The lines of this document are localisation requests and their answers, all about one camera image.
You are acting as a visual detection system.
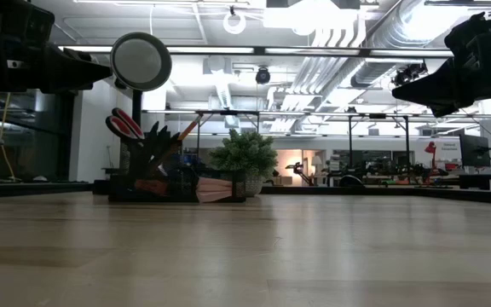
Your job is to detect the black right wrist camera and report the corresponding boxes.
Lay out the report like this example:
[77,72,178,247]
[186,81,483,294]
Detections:
[443,11,491,59]

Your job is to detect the black background table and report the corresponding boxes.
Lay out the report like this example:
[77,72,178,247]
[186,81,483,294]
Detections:
[456,173,491,191]

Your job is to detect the black scaffold frame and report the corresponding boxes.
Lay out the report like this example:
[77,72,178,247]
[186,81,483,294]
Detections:
[346,113,412,170]
[194,109,262,154]

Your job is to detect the black ceiling spotlight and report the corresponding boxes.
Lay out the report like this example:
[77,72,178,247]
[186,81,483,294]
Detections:
[391,62,428,88]

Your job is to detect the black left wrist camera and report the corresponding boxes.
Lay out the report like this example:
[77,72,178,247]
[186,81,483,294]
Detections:
[0,0,55,48]

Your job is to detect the plain black pen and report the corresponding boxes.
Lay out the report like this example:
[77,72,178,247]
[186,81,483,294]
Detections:
[169,131,182,163]
[159,125,170,167]

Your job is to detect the black desk lamp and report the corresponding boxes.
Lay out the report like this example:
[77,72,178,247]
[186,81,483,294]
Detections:
[109,32,173,171]

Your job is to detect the orange pencil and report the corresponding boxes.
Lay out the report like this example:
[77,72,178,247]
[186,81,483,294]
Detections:
[149,113,205,174]

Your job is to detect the red-handled scissors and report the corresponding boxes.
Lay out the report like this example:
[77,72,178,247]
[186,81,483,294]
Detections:
[105,107,147,171]

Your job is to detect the black computer monitor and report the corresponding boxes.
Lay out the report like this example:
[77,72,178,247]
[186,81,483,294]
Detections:
[459,134,491,169]

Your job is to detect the white ring light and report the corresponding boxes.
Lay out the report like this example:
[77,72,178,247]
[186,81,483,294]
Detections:
[222,6,246,36]

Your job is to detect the black mesh desk organizer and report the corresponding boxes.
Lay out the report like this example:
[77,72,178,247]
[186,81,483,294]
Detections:
[107,131,246,204]

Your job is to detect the black aluminium table frame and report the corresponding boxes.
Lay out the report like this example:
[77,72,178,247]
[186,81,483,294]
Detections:
[0,181,491,206]

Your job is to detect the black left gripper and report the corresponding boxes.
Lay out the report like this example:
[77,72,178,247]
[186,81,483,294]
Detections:
[0,42,113,95]

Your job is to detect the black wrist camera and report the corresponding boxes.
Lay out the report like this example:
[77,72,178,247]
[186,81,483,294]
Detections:
[443,11,491,59]
[0,0,55,48]

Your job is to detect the overhead rig beam with lights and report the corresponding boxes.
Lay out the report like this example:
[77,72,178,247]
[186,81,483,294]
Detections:
[57,44,455,59]

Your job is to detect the green potted artificial plant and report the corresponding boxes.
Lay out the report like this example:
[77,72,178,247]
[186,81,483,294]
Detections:
[207,129,279,198]

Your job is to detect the pink sticky note pad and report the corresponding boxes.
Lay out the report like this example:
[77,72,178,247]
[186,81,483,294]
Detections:
[194,176,234,204]

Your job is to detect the red desk lamp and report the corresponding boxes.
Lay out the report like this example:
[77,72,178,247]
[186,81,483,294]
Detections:
[424,141,450,178]

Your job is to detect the black rounded chair back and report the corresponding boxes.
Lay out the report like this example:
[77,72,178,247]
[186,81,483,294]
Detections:
[338,173,368,188]

